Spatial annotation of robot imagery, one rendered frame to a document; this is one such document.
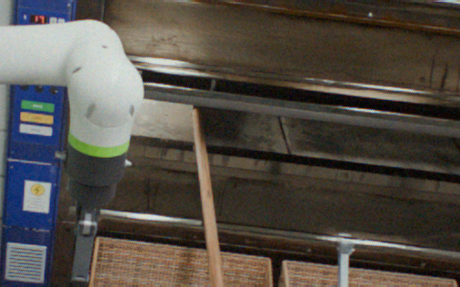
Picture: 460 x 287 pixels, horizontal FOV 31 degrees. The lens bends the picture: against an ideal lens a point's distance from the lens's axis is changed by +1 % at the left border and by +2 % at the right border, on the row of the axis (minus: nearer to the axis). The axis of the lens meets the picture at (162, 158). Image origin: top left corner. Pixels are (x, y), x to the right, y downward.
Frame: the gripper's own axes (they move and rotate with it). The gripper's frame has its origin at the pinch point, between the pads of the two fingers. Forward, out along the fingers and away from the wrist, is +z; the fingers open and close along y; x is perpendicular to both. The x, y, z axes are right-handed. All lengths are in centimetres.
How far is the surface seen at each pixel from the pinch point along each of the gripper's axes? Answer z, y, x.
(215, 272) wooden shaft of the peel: 26, -40, 32
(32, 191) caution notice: 49, -99, -14
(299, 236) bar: 29, -64, 57
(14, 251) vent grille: 71, -99, -18
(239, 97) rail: 3, -88, 38
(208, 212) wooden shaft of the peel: 26, -64, 32
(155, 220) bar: 30, -64, 19
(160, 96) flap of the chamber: 6, -88, 17
